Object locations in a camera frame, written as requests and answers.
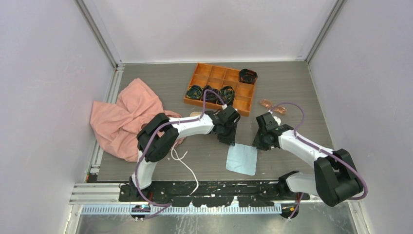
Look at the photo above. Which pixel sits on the pink glasses case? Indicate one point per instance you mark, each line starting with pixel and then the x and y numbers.
pixel 194 114

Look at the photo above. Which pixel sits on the pink shorts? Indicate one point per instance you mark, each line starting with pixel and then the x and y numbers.
pixel 116 125

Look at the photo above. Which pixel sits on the dark floral rolled tie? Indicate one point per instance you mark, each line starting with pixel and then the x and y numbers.
pixel 194 92

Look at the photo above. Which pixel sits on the pink transparent sunglasses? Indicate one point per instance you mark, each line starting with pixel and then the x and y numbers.
pixel 270 106

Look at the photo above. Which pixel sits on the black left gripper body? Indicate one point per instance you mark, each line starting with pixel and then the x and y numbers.
pixel 230 127

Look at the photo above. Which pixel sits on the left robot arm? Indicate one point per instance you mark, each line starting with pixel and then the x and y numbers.
pixel 162 133

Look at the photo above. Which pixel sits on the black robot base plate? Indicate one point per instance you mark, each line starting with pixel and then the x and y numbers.
pixel 211 193

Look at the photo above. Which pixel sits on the dark rolled tie top right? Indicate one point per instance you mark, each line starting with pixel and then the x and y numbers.
pixel 247 76

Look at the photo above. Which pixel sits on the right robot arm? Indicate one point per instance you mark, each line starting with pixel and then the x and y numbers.
pixel 335 178

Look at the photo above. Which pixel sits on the light blue cleaning cloth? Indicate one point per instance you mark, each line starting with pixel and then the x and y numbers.
pixel 242 159

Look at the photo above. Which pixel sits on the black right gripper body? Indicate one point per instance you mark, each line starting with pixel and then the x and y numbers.
pixel 261 142

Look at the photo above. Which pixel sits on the white drawstring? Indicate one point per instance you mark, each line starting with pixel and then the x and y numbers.
pixel 176 157

